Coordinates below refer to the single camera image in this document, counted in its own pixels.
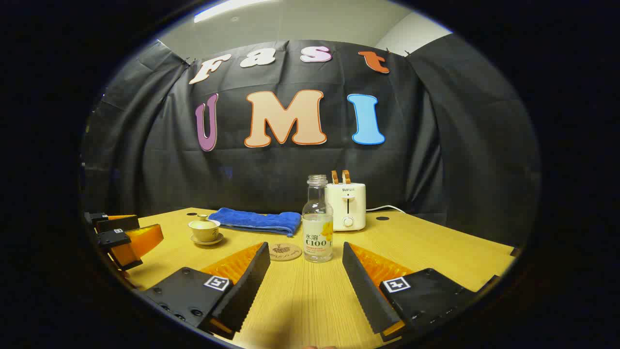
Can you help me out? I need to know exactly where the cream teacup saucer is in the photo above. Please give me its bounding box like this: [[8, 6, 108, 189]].
[[190, 233, 224, 246]]

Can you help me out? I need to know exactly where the blue folded towel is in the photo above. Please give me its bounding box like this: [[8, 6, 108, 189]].
[[208, 207, 302, 238]]

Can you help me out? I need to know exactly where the clear water bottle yellow label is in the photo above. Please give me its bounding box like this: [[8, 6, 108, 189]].
[[302, 175, 334, 263]]

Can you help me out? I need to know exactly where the white toaster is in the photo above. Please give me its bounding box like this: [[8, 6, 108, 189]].
[[325, 182, 367, 232]]

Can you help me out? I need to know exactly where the cream ceramic teacup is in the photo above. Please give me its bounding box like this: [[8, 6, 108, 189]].
[[188, 219, 221, 242]]

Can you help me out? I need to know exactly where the round cork coaster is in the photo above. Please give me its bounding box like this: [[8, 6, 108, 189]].
[[269, 243, 303, 262]]

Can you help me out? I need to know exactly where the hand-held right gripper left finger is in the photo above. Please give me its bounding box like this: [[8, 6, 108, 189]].
[[140, 241, 271, 340]]

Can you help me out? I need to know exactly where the black backdrop cloth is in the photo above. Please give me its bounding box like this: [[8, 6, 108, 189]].
[[80, 34, 541, 248]]

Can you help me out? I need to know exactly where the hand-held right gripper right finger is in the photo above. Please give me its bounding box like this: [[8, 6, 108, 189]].
[[342, 241, 500, 342]]

